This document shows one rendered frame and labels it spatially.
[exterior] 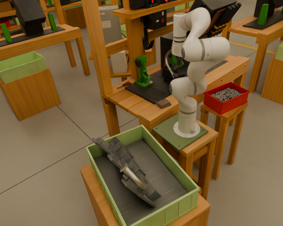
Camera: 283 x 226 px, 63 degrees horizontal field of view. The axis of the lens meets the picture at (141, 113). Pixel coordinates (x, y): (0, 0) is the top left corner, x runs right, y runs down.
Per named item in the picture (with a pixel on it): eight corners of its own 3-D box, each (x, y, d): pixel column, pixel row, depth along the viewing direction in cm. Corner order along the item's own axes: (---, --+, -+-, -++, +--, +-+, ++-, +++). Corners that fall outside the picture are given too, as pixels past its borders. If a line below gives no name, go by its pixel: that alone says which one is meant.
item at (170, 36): (192, 63, 248) (194, 32, 228) (173, 73, 233) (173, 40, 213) (179, 59, 260) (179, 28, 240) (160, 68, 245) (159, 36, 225)
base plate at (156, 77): (227, 63, 248) (228, 61, 247) (156, 105, 192) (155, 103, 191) (196, 53, 275) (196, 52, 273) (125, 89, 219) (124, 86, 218)
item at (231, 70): (247, 71, 257) (250, 58, 248) (151, 136, 181) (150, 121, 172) (236, 67, 266) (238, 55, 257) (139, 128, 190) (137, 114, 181)
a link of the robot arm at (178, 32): (185, 32, 152) (171, 33, 151) (186, 10, 144) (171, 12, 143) (189, 36, 145) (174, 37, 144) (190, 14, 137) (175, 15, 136)
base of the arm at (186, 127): (205, 130, 163) (208, 110, 152) (185, 142, 156) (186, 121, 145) (187, 117, 177) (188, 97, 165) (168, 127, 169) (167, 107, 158)
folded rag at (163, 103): (165, 101, 193) (165, 97, 191) (171, 105, 187) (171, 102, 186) (156, 104, 190) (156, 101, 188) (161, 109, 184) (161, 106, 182)
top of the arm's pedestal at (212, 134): (218, 136, 166) (218, 132, 164) (186, 158, 152) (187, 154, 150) (185, 116, 188) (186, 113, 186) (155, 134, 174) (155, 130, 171)
